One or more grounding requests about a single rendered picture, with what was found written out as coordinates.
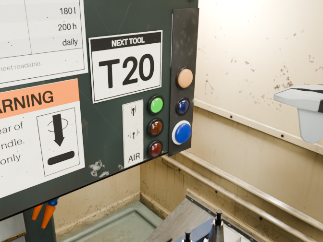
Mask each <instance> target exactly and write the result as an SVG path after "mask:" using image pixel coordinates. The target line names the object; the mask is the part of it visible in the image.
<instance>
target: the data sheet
mask: <svg viewBox="0 0 323 242"><path fill-rule="evenodd" d="M87 72H88V66H87V46H86V32H85V18H84V4H83V0H0V88H2V87H8V86H13V85H21V84H26V83H32V82H37V81H43V80H48V79H54V78H59V77H65V76H70V75H76V74H81V73H87Z"/></svg>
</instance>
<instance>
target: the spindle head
mask: <svg viewBox="0 0 323 242"><path fill-rule="evenodd" d="M83 4H84V18H85V32H86V46H87V66H88V72H87V73H81V74H76V75H70V76H65V77H59V78H54V79H48V80H43V81H37V82H32V83H26V84H21V85H13V86H8V87H2V88H0V93H1V92H7V91H12V90H17V89H22V88H28V87H33V86H38V85H45V84H50V83H55V82H61V81H66V80H72V79H78V91H79V103H80V115H81V126H82V138H83V150H84V162H85V167H84V168H81V169H78V170H75V171H72V172H70V173H67V174H64V175H62V176H59V177H57V178H54V179H51V180H48V181H45V182H43V183H40V184H37V185H35V186H32V187H29V188H26V189H24V190H21V191H18V192H15V193H13V194H10V195H7V196H5V197H2V198H0V222H1V221H3V220H5V219H8V218H11V217H13V216H15V215H18V214H20V213H23V212H25V211H28V210H30V209H32V208H35V207H37V206H40V205H42V204H45V203H47V202H50V201H52V200H54V199H57V198H59V197H62V196H64V195H67V194H69V193H72V192H74V191H77V190H79V189H82V188H84V187H87V186H89V185H91V184H94V183H96V182H99V181H101V180H103V179H106V178H108V177H111V176H113V175H116V174H118V173H121V172H123V171H125V170H128V169H131V168H133V167H136V166H138V165H140V164H143V163H145V162H148V161H150V160H153V159H151V158H149V157H148V155H147V149H148V146H149V145H150V143H151V142H152V141H154V140H160V141H162V143H163V151H162V153H161V154H160V155H159V156H158V157H160V156H163V155H165V154H168V144H169V114H170V83H171V46H172V15H173V9H184V8H198V7H199V0H83ZM157 30H162V62H161V87H158V88H154V89H151V90H146V91H142V92H138V93H134V94H130V95H126V96H122V97H117V98H113V99H109V100H105V101H101V102H97V103H92V92H91V77H90V63H89V48H88V38H90V37H99V36H112V35H121V34H130V33H139V32H148V31H157ZM153 95H161V96H162V97H163V99H164V107H163V109H162V111H161V112H160V113H159V114H157V115H151V114H150V113H149V112H148V110H147V104H148V101H149V99H150V98H151V97H152V96H153ZM139 100H143V161H142V162H139V163H137V164H134V165H132V166H130V167H127V168H124V140H123V106H122V105H124V104H128V103H131V102H135V101H139ZM154 118H160V119H162V121H163V123H164V127H163V131H162V133H161V134H160V135H159V136H157V137H155V138H153V137H150V136H149V135H148V133H147V127H148V124H149V123H150V121H151V120H152V119H154Z"/></svg>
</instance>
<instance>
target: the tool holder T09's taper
mask: <svg viewBox="0 0 323 242"><path fill-rule="evenodd" d="M207 242H224V225H223V222H222V223H221V225H217V224H215V220H214V221H213V223H212V227H211V231H210V234H209V237H208V241H207Z"/></svg>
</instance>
